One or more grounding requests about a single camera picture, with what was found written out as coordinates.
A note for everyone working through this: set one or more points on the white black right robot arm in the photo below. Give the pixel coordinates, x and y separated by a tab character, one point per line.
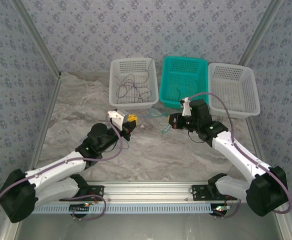
243	157

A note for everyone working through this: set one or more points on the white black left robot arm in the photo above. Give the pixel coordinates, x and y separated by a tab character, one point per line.
51	167

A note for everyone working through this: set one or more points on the small white chip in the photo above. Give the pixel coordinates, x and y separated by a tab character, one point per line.
142	126

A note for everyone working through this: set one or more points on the white perforated plastic basket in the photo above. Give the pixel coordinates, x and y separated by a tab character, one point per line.
232	87
133	106

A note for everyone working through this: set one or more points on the teal perforated plastic basket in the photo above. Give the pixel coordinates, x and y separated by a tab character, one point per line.
183	75

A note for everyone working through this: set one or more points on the small black circuit board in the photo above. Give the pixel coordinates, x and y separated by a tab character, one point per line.
79	208
221	209

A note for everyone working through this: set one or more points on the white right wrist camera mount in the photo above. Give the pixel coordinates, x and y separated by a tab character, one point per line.
186	107

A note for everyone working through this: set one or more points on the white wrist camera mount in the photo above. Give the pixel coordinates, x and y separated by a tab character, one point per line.
114	117
186	107

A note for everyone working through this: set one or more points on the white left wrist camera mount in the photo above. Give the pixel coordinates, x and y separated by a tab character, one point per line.
114	117

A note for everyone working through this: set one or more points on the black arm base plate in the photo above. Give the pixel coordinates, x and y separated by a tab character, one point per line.
201	193
97	191

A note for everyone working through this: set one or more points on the long aluminium mounting rail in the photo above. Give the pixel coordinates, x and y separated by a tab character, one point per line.
148	191

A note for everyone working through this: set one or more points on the aluminium frame post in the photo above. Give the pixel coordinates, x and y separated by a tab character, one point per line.
36	35
260	32

